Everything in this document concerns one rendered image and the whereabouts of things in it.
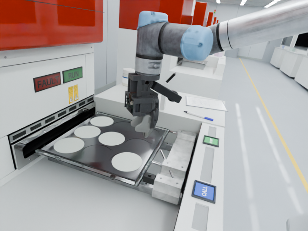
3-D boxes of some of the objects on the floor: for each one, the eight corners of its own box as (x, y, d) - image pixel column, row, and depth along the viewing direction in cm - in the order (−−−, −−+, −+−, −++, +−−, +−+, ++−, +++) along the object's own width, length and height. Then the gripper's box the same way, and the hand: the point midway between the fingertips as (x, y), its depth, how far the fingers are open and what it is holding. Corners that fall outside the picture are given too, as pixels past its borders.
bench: (288, 79, 749) (311, 19, 666) (277, 70, 907) (295, 21, 824) (321, 84, 723) (350, 23, 640) (304, 74, 881) (326, 24, 798)
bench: (275, 69, 942) (292, 22, 860) (268, 63, 1100) (282, 23, 1018) (301, 73, 916) (321, 24, 833) (290, 67, 1074) (306, 26, 992)
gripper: (124, 69, 58) (121, 133, 67) (137, 77, 51) (132, 148, 60) (151, 69, 62) (145, 129, 71) (166, 77, 55) (157, 143, 64)
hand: (147, 133), depth 66 cm, fingers closed
